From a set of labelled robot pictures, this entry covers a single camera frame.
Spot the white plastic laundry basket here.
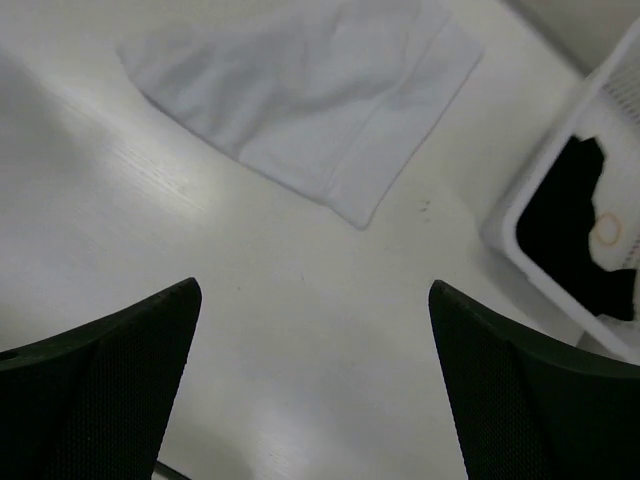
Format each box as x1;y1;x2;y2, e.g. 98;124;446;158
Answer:
482;23;639;363

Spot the black skirt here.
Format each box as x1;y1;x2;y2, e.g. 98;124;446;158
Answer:
516;136;637;322

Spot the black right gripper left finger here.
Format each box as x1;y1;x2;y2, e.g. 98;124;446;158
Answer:
1;278;202;479

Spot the white skirt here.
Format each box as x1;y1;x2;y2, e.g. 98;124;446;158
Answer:
117;1;483;229

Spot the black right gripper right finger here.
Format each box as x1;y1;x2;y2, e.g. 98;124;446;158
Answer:
429;280;639;479

